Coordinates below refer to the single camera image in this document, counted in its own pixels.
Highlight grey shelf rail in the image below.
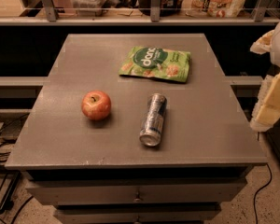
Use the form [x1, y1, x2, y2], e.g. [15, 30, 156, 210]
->
[0, 0, 280, 26]

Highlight silver blue redbull can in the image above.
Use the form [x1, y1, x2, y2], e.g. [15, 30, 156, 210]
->
[139, 93, 167, 147]

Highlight black cables on left floor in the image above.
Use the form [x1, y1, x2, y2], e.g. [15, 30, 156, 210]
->
[0, 114, 34, 224]

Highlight black power adapter on floor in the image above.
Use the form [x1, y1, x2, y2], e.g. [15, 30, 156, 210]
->
[0, 120, 22, 143]

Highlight red apple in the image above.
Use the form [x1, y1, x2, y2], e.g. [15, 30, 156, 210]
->
[81, 91, 111, 120]

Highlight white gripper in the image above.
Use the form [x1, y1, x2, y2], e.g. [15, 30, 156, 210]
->
[250, 22, 280, 132]

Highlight green snack bag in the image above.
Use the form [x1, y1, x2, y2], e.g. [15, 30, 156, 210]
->
[119, 46, 191, 83]

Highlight colourful snack bag on shelf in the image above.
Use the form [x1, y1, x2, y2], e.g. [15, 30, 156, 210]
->
[186, 0, 245, 18]

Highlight grey cabinet with drawers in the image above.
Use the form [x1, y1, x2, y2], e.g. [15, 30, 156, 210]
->
[6, 34, 267, 224]

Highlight black cable on right floor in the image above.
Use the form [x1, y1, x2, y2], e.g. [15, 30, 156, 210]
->
[252, 163, 273, 224]

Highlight metal drawer knob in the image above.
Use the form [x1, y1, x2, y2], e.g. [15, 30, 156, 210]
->
[133, 192, 143, 203]

